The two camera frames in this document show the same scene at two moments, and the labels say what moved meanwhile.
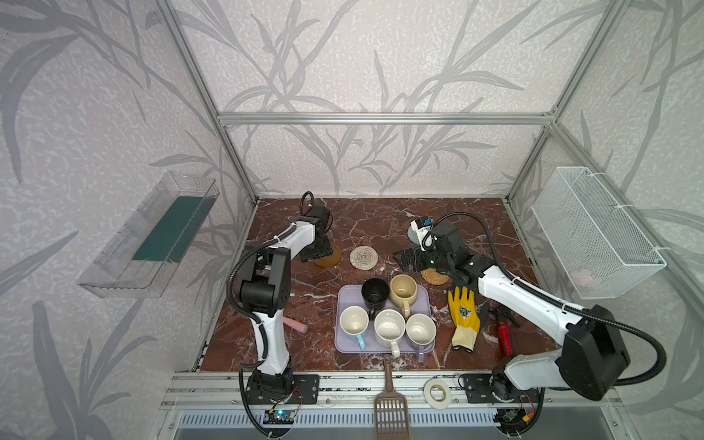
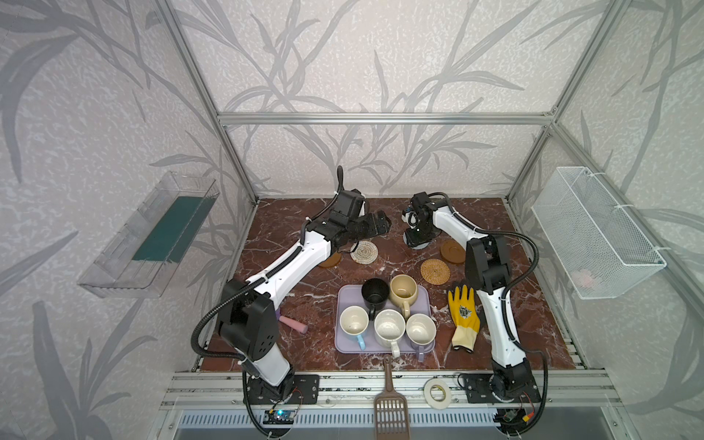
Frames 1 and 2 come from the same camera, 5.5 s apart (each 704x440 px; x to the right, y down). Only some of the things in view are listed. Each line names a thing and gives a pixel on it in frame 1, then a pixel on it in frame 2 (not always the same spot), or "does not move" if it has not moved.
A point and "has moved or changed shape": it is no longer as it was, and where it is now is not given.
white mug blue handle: [354, 321] does not move
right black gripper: [421, 259] → [419, 234]
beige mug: [403, 291] does not move
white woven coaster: [363, 258] has moved or changed shape
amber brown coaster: [330, 260] does not move
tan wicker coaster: [433, 277] does not move
